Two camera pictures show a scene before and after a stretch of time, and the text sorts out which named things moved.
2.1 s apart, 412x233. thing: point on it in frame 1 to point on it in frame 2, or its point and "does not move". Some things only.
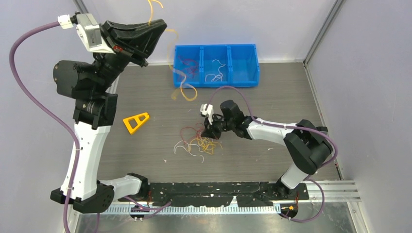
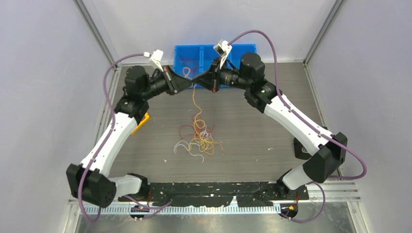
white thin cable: x=175 y=152 does not move
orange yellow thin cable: x=151 y=3 to x=204 y=143
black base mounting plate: x=247 y=193 does not move
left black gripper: x=132 y=40 to x=176 y=82
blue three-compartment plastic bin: x=218 y=65 does not move
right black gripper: x=211 y=131 to x=209 y=79
